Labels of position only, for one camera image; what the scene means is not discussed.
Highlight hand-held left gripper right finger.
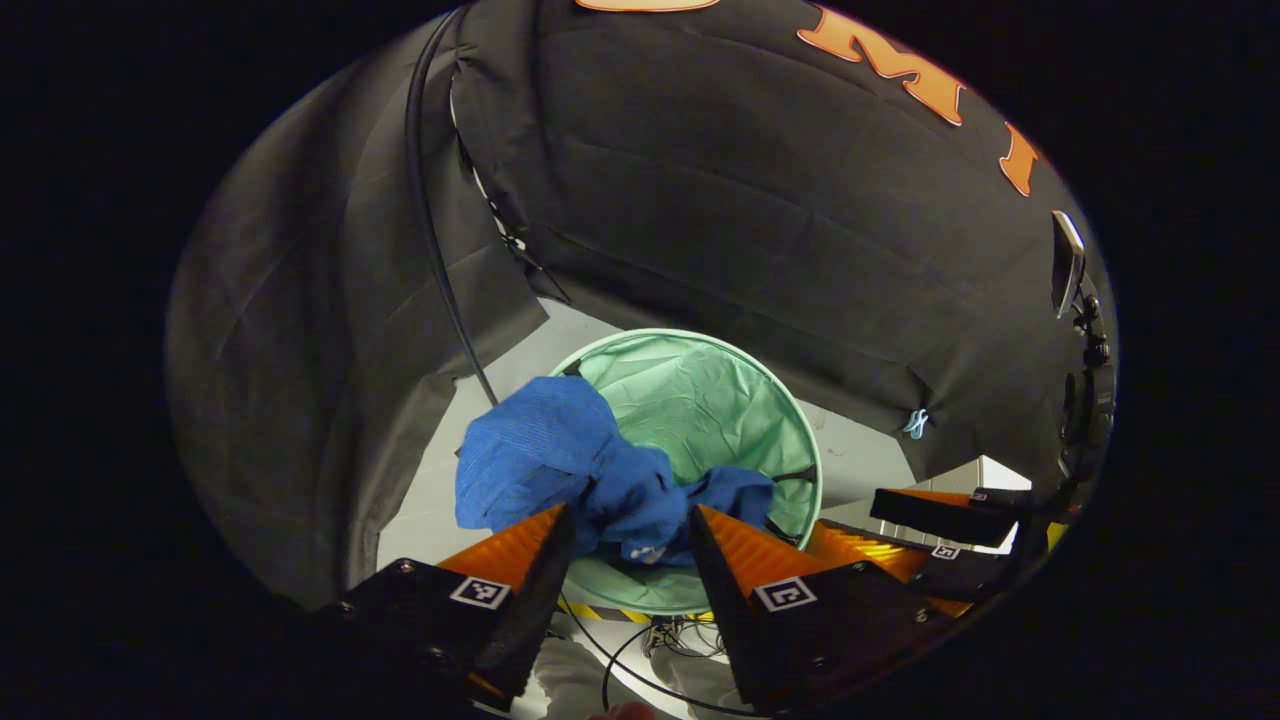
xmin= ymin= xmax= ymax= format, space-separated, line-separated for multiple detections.
xmin=688 ymin=504 xmax=953 ymax=714

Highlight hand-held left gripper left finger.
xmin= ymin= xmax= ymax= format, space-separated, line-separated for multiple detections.
xmin=330 ymin=503 xmax=579 ymax=706

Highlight blue corduroy jacket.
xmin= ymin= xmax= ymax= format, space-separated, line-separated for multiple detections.
xmin=455 ymin=375 xmax=777 ymax=567

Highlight green laundry hamper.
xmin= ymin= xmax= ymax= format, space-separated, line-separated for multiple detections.
xmin=545 ymin=328 xmax=825 ymax=617

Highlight black clothes rack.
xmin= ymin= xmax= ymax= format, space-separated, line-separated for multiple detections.
xmin=403 ymin=5 xmax=501 ymax=408

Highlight plain black backdrop cloth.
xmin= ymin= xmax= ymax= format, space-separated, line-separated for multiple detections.
xmin=165 ymin=20 xmax=550 ymax=613

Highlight black floor cable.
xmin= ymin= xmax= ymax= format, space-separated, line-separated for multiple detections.
xmin=558 ymin=592 xmax=766 ymax=719

